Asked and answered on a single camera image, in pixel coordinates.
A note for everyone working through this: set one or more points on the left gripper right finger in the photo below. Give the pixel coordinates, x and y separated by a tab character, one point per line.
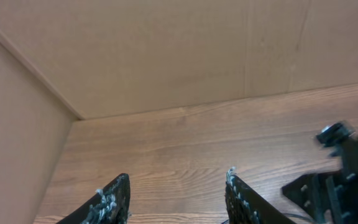
246	206

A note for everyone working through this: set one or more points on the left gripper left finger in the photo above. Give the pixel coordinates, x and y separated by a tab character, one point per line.
109	205

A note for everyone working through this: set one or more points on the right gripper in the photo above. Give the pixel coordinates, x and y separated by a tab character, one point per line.
336	191

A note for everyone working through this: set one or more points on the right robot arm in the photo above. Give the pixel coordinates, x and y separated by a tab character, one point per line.
334	191

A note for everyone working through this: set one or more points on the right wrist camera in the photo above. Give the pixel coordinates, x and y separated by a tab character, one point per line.
334	134

